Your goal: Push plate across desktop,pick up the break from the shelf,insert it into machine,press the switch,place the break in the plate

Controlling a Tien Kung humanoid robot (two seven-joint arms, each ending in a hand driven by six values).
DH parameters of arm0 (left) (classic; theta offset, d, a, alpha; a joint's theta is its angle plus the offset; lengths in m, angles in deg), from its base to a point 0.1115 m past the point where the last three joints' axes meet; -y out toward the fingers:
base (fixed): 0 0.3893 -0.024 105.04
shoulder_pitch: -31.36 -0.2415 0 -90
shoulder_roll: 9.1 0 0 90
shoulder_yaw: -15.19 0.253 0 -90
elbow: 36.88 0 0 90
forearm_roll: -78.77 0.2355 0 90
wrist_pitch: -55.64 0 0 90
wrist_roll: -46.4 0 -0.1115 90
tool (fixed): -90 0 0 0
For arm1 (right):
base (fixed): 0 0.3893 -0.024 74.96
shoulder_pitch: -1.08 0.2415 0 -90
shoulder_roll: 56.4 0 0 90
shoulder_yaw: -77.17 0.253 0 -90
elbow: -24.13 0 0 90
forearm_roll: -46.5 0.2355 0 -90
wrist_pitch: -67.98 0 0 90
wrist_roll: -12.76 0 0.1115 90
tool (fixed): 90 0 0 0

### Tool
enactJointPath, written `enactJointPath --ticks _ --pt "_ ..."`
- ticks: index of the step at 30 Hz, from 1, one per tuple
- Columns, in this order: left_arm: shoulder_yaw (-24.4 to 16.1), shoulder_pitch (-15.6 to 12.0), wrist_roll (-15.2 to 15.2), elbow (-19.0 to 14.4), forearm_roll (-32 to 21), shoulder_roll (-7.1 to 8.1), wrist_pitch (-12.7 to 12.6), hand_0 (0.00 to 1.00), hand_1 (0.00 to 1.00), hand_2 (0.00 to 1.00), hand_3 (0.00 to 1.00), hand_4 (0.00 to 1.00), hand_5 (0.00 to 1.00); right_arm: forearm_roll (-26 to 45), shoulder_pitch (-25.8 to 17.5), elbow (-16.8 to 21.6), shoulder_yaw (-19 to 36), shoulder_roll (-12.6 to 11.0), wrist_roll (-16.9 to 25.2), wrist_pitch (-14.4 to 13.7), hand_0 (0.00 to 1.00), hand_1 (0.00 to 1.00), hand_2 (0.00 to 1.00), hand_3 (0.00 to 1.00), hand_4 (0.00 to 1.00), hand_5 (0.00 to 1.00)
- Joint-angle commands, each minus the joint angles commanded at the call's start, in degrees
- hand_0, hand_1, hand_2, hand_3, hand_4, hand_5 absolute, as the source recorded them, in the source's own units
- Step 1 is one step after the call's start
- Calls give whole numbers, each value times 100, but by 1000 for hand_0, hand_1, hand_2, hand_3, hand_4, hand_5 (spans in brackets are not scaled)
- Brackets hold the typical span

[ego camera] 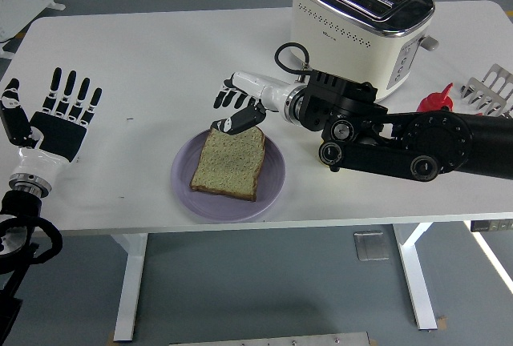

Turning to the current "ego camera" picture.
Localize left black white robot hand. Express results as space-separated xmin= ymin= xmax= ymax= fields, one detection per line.
xmin=0 ymin=66 xmax=103 ymax=187

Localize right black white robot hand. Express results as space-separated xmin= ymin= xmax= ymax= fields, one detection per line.
xmin=211 ymin=70 xmax=296 ymax=137

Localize cream two-slot toaster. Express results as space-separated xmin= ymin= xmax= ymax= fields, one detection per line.
xmin=289 ymin=0 xmax=438 ymax=103

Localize brown bread slice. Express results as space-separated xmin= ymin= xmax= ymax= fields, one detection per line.
xmin=188 ymin=126 xmax=266 ymax=203

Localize purple round plate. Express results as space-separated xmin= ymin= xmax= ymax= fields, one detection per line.
xmin=170 ymin=127 xmax=286 ymax=223

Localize white table leg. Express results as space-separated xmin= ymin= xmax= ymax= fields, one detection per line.
xmin=391 ymin=222 xmax=438 ymax=331
xmin=110 ymin=232 xmax=149 ymax=342

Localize red squeeze bottle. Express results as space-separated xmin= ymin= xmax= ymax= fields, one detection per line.
xmin=418 ymin=82 xmax=456 ymax=113

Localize metal floor outlet cover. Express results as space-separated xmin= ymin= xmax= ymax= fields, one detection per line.
xmin=353 ymin=230 xmax=390 ymax=261

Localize silver metal toast rack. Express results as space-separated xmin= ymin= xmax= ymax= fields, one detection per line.
xmin=459 ymin=63 xmax=513 ymax=118

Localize dark table control panel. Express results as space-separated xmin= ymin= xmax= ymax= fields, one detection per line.
xmin=471 ymin=220 xmax=513 ymax=233

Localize grey metal base plate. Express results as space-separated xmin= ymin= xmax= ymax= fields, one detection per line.
xmin=168 ymin=332 xmax=372 ymax=346

